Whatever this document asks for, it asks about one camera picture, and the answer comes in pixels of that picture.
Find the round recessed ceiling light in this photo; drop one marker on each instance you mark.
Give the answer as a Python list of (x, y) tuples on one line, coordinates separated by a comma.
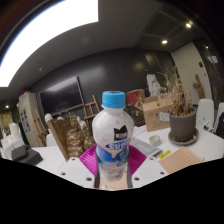
[(164, 42), (188, 25)]

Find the white cabinet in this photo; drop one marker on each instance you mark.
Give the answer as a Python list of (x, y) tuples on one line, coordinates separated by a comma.
[(26, 116)]

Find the brown cardboard box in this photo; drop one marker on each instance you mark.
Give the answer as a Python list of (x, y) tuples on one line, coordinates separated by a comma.
[(153, 115)]

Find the yellow tag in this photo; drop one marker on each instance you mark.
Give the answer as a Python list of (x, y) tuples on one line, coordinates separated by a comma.
[(165, 154)]

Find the black backpack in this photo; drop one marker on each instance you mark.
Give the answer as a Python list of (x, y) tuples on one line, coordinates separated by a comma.
[(220, 126)]

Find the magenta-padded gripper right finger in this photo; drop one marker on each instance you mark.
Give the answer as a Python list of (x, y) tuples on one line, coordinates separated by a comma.
[(148, 170)]

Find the red box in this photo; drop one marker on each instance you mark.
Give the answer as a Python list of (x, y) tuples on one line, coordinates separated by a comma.
[(135, 96)]

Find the grey round plant saucer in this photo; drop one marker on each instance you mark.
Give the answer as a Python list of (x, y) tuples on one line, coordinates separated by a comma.
[(193, 140)]

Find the black flat case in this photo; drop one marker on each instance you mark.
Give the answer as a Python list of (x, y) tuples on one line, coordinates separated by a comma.
[(25, 154)]

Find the spread newspaper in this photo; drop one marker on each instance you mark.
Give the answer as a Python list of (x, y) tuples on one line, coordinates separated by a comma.
[(145, 147)]

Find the dried plant in grey pot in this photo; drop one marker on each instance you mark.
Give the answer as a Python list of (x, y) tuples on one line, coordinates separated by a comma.
[(182, 128)]

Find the wooden figure statue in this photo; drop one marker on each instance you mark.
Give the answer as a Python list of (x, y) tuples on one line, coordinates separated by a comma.
[(198, 86)]

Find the large white ceiling light panel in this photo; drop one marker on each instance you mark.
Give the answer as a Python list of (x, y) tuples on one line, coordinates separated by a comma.
[(43, 33)]

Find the black wall screen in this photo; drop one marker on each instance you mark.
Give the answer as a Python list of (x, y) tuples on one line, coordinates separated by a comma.
[(61, 96)]

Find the wooden easel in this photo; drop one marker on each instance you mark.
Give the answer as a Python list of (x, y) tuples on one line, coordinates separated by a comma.
[(39, 128), (90, 108)]

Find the small white bowl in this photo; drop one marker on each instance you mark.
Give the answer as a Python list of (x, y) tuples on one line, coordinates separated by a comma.
[(155, 140)]

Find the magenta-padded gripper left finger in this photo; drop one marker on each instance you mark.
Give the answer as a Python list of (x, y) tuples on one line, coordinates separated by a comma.
[(75, 170)]

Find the white blue-capped drink bottle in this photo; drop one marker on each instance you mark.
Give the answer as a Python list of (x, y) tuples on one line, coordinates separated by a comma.
[(111, 126)]

